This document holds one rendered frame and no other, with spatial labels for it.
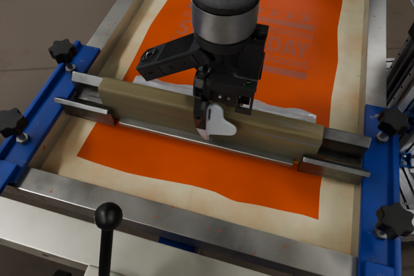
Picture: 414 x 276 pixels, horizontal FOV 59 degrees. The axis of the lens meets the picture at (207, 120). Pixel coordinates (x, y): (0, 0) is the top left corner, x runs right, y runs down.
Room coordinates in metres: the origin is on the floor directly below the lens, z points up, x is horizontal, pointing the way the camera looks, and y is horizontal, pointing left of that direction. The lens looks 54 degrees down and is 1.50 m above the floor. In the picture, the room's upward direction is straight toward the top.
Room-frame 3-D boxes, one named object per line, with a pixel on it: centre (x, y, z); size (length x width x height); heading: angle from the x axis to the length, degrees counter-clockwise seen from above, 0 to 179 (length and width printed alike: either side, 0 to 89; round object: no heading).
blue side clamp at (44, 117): (0.40, 0.27, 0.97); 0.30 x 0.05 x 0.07; 164
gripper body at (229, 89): (0.34, -0.03, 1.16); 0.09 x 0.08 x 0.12; 74
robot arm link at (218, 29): (0.34, -0.02, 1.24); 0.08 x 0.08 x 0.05
